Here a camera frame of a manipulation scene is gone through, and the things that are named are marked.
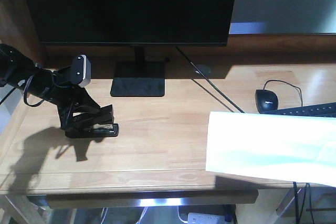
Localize wooden desk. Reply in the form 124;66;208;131
1;35;335;223

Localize black computer keyboard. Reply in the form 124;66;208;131
264;102;336;118

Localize black orange stapler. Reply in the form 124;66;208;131
64;104;119;138

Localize black computer mouse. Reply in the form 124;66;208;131
255;89;279;113

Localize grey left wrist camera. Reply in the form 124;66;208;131
70;55;91;88

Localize white power strip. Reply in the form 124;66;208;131
187;212;233;224

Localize black computer monitor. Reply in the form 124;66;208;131
26;0;234;97

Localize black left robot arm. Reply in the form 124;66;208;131
1;44;101;130

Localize white paper sheet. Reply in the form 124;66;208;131
206;112;335;187

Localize black monitor cable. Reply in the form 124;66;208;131
175;46;246;114

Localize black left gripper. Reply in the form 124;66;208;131
51;68;101;130

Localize black mouse cable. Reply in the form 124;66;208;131
262;79;303;108

